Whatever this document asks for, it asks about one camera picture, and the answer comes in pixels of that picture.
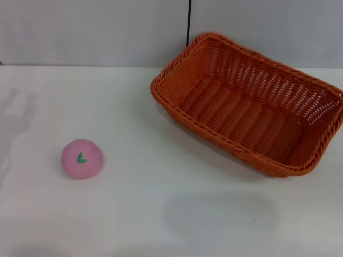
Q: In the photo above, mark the orange woven plastic basket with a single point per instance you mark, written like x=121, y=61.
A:
x=241, y=112

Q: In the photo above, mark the pink ball with green leaf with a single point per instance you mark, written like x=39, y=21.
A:
x=81, y=158

